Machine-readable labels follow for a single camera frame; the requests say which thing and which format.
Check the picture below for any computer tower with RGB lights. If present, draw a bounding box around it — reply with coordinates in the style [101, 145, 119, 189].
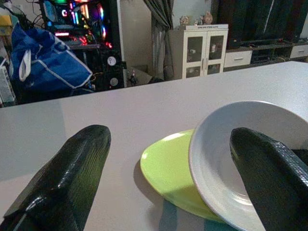
[39, 0, 122, 90]

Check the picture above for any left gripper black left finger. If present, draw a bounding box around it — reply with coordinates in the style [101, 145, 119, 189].
[0, 124, 112, 231]

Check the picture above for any white deep plate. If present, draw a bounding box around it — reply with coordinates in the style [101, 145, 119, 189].
[189, 100, 308, 231]

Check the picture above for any lime green plate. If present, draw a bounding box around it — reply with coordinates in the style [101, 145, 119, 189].
[140, 129, 227, 223]

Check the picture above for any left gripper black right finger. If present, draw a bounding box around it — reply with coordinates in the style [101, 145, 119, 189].
[230, 127, 308, 231]

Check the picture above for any black television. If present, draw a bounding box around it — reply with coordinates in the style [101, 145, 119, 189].
[218, 0, 308, 49]

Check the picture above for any cardboard box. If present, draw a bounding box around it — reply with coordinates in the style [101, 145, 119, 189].
[131, 64, 154, 85]

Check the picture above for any blue bag with white trim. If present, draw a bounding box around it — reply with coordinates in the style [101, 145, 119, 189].
[9, 23, 93, 93]

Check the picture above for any white television console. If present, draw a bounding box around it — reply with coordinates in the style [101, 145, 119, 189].
[223, 42, 308, 72]

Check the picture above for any grey curtain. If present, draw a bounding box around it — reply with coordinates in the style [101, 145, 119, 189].
[143, 0, 175, 81]

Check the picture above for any white glass-door cabinet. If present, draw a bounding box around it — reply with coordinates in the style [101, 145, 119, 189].
[168, 24, 229, 79]

